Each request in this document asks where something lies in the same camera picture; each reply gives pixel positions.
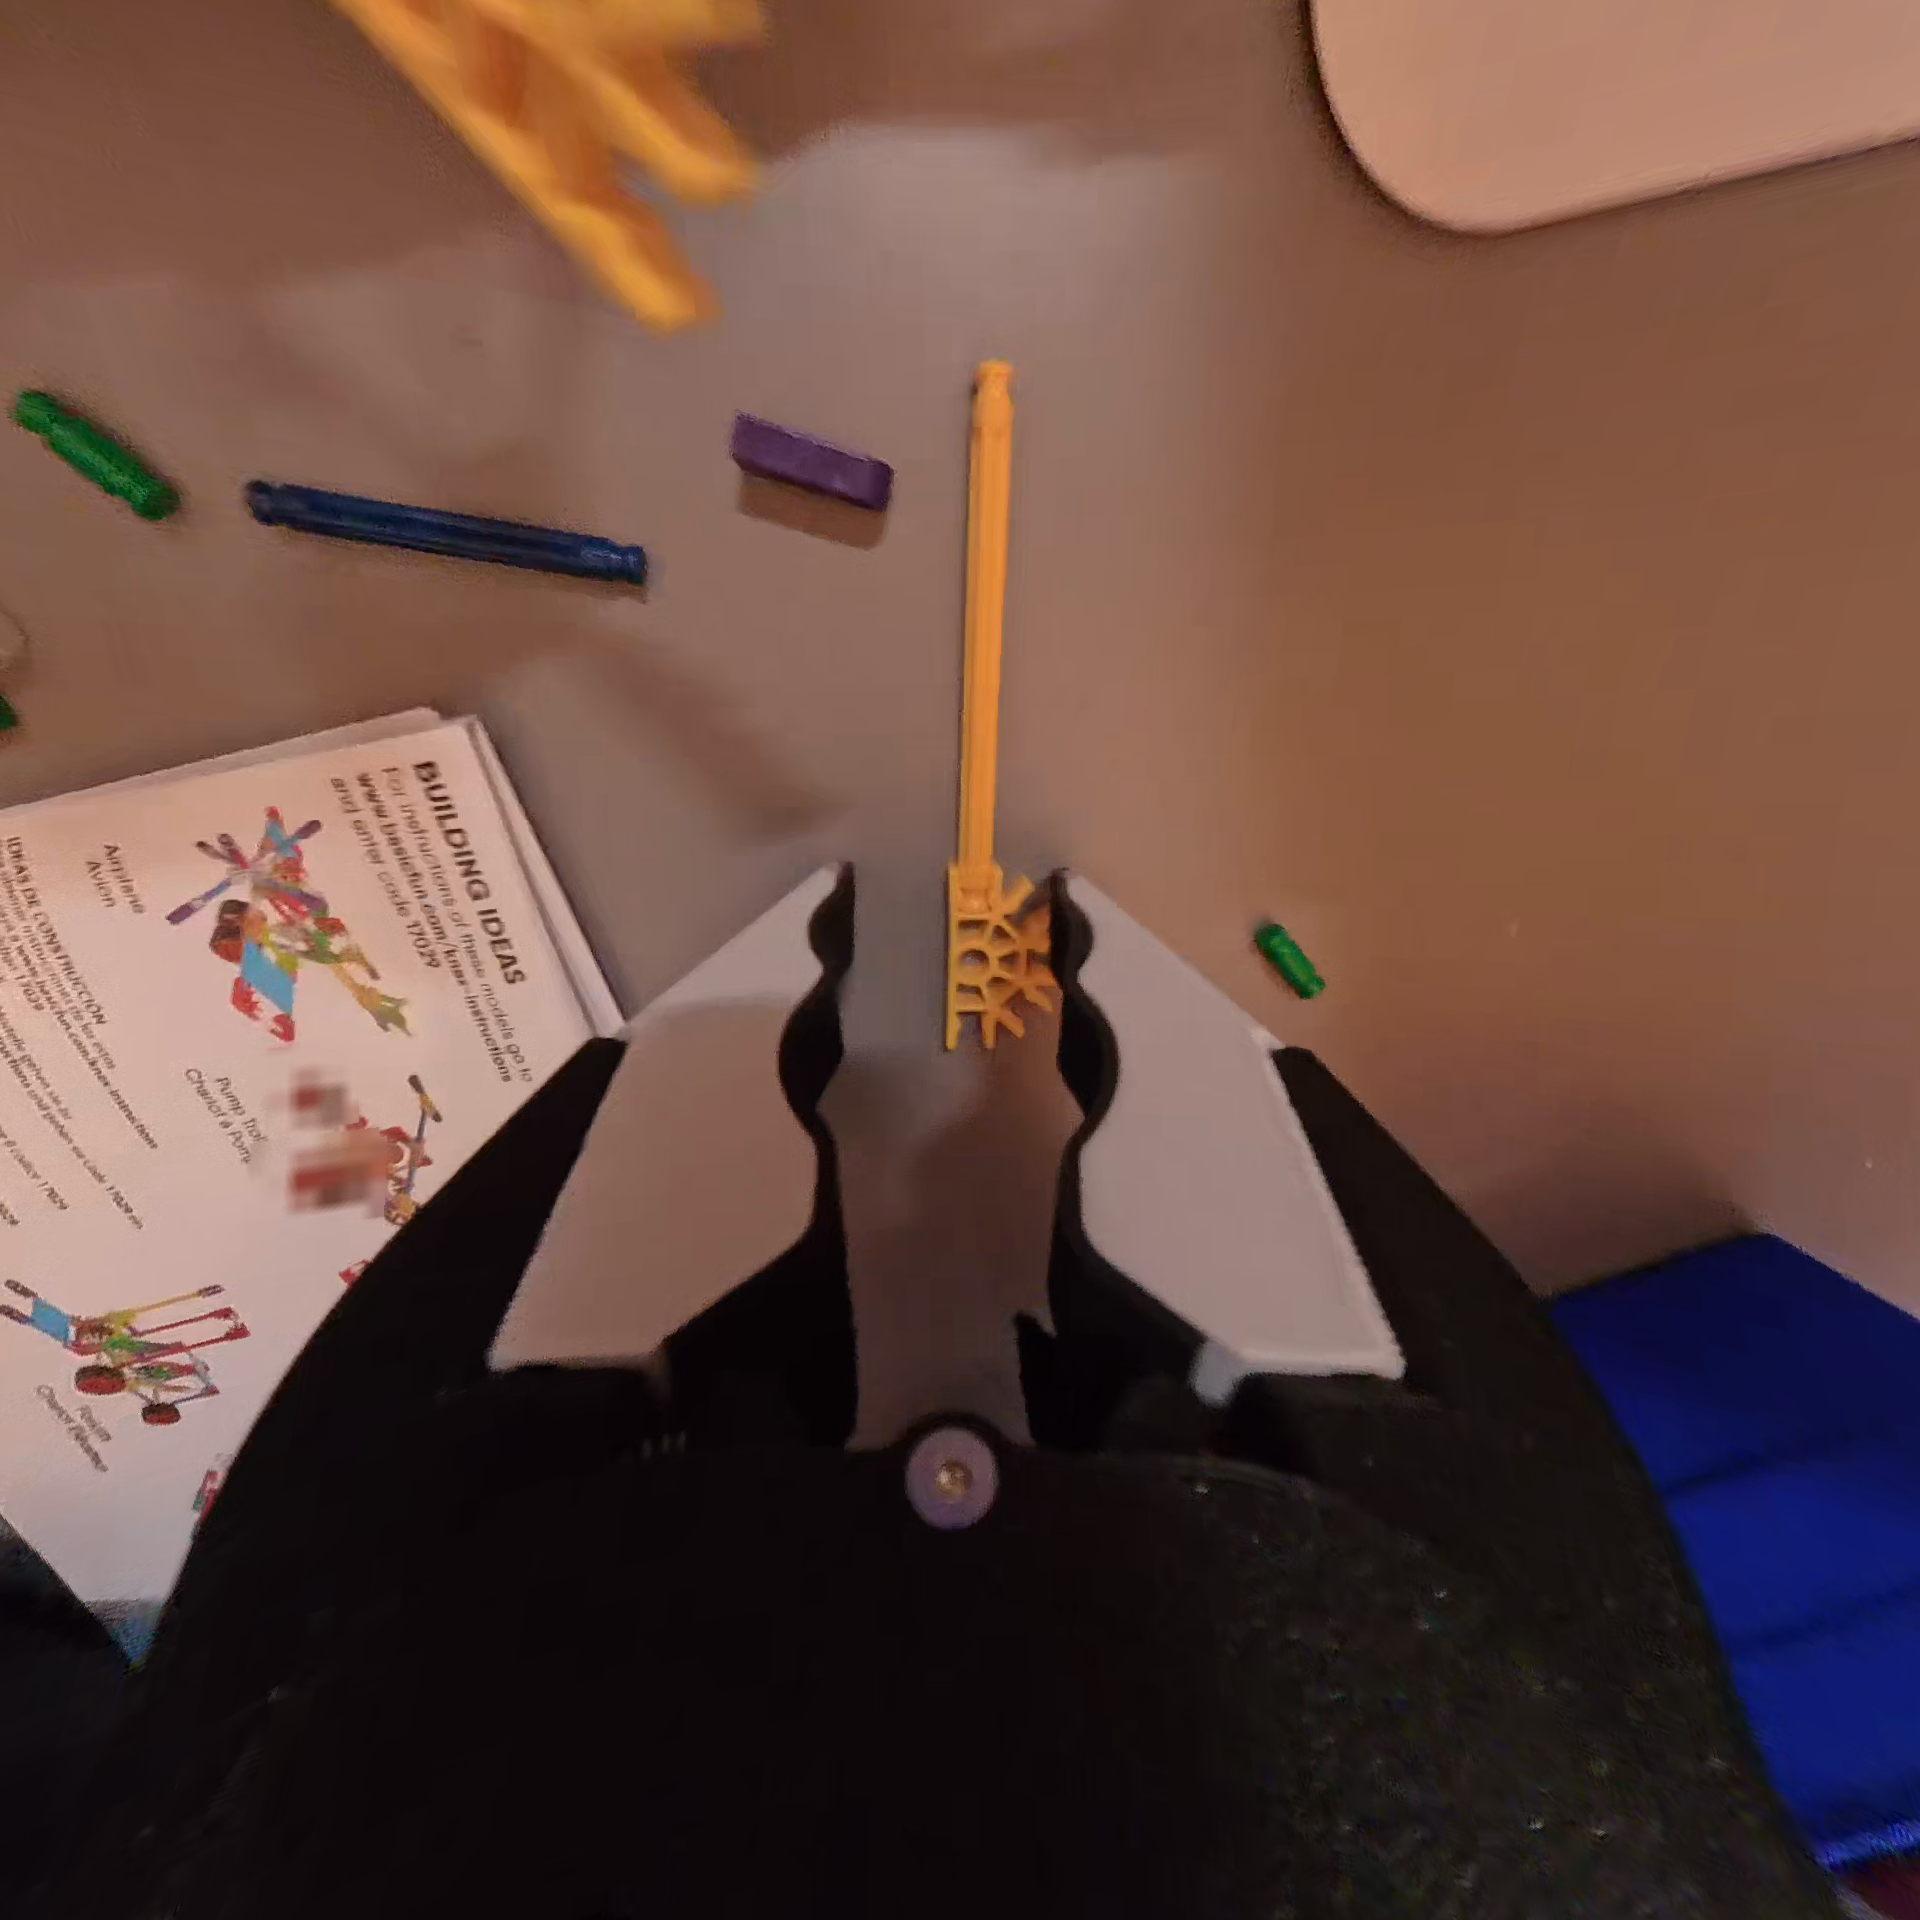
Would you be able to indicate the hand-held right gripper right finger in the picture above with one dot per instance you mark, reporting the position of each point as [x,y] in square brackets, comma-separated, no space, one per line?
[1215,1201]

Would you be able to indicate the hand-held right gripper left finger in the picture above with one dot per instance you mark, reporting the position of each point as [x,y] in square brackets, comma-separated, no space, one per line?
[690,1184]

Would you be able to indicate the yellow rod with connector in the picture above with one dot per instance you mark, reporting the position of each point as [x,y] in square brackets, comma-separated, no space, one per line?
[986,628]
[570,120]

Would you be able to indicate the white instruction booklet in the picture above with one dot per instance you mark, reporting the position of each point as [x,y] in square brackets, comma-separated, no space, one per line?
[180,1080]

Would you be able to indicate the blue plastic bin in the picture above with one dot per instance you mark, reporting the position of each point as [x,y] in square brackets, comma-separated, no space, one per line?
[1769,1499]

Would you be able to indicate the dark blue rod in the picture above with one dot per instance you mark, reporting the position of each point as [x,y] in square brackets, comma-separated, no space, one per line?
[450,532]

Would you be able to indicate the purple block piece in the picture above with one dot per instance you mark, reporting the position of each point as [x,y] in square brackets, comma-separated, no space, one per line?
[809,463]

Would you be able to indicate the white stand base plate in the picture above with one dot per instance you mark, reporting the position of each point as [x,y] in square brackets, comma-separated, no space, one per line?
[1575,106]

